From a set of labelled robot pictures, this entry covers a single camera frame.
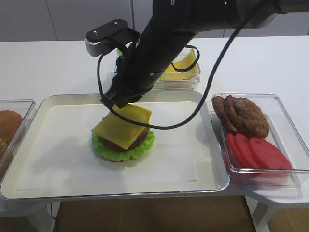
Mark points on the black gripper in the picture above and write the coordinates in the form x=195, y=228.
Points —
x=139, y=68

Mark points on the yellow cheese slice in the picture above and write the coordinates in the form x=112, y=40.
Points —
x=120, y=132

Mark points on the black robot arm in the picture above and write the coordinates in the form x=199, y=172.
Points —
x=173, y=24

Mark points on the green lettuce leaf in container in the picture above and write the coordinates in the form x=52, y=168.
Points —
x=119, y=52

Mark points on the clear lettuce and cheese container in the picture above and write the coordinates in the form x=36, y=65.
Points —
x=190, y=84

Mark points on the yellow cheese stack in container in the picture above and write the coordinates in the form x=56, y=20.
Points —
x=184, y=60

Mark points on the green lettuce on burger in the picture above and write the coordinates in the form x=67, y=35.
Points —
x=136, y=153

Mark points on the brown patty on burger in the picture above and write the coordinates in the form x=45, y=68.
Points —
x=138, y=140

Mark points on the middle brown meat patty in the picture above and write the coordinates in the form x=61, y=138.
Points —
x=218, y=105

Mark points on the brown meat patty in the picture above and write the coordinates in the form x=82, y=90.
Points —
x=218, y=105
x=246, y=117

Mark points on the bottom bun of burger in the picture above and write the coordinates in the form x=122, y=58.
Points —
x=114, y=159

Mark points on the rear red tomato slice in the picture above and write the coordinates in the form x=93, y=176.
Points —
x=230, y=139

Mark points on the front brown meat patty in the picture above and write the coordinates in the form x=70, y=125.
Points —
x=246, y=117

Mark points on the clear bun container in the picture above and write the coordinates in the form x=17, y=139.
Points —
x=27, y=109

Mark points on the smooth brown bun top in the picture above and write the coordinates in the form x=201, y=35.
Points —
x=9, y=123

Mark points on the middle red tomato slice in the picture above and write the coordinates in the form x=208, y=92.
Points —
x=242, y=143

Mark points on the clear patty and tomato container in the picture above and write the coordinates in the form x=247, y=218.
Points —
x=283, y=134

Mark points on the front red tomato slice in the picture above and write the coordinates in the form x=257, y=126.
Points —
x=267, y=155

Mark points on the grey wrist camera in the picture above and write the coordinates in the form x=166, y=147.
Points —
x=106, y=38

